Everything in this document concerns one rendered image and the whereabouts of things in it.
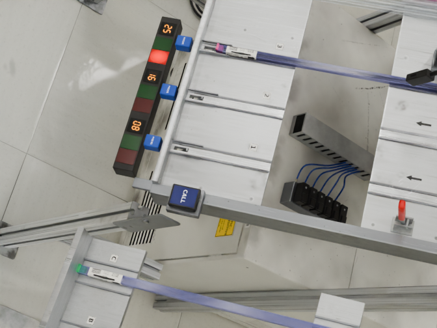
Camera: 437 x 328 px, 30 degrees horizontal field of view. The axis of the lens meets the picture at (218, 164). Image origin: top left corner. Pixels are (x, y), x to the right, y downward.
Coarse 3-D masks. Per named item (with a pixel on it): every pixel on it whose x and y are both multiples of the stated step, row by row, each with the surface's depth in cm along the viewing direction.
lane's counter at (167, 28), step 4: (164, 24) 164; (168, 24) 164; (172, 24) 164; (176, 24) 164; (160, 28) 164; (164, 28) 164; (168, 28) 164; (172, 28) 164; (160, 32) 163; (164, 32) 163; (168, 32) 163; (172, 32) 163
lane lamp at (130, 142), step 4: (124, 136) 155; (128, 136) 155; (132, 136) 155; (136, 136) 155; (124, 140) 155; (128, 140) 155; (132, 140) 155; (136, 140) 154; (140, 140) 154; (124, 144) 154; (128, 144) 154; (132, 144) 154; (136, 144) 154; (128, 148) 154; (132, 148) 154; (136, 148) 154
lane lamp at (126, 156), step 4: (120, 148) 154; (124, 148) 154; (120, 152) 154; (124, 152) 154; (128, 152) 154; (132, 152) 154; (136, 152) 153; (120, 156) 153; (124, 156) 153; (128, 156) 153; (132, 156) 153; (116, 160) 153; (120, 160) 153; (124, 160) 153; (128, 160) 153; (132, 160) 153; (132, 164) 153
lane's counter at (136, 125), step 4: (132, 120) 156; (136, 120) 156; (140, 120) 156; (144, 120) 156; (128, 124) 156; (132, 124) 156; (136, 124) 156; (140, 124) 156; (144, 124) 156; (128, 128) 156; (132, 128) 156; (136, 128) 155; (140, 128) 155; (132, 132) 155; (136, 132) 155; (140, 132) 155
